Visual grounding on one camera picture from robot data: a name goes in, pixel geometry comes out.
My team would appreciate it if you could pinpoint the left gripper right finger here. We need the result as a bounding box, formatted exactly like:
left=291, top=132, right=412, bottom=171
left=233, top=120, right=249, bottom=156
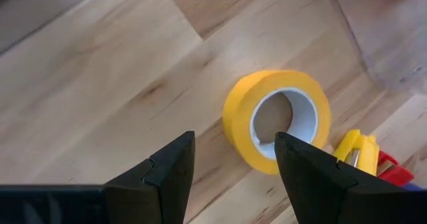
left=274, top=131, right=427, bottom=224

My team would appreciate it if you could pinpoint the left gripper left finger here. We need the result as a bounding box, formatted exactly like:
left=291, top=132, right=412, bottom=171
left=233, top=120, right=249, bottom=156
left=106, top=130, right=196, bottom=224

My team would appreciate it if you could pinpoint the yellow mini stapler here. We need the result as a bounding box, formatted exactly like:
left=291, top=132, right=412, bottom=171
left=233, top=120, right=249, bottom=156
left=332, top=129, right=380, bottom=177

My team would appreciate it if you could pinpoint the yellow tape roll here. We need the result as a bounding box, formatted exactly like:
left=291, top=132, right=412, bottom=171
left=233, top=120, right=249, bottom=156
left=222, top=69, right=332, bottom=176

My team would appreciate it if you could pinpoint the clear plastic bin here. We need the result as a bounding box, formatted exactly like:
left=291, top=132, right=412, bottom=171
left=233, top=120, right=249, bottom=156
left=325, top=0, right=427, bottom=97

